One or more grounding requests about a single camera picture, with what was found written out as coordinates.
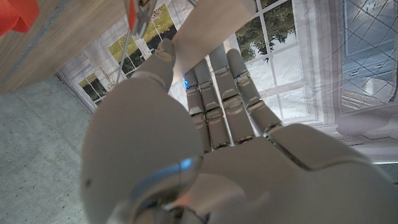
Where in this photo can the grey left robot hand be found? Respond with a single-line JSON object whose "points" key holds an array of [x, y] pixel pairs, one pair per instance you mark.
{"points": [[248, 180]]}

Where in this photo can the wooden stick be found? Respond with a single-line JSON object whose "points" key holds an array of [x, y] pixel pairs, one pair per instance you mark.
{"points": [[143, 15], [211, 28]]}

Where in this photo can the orange ribbon with roll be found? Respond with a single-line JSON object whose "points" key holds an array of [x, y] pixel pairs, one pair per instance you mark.
{"points": [[15, 12]]}

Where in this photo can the printed window backdrop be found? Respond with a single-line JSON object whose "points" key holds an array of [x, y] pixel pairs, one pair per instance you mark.
{"points": [[311, 46]]}

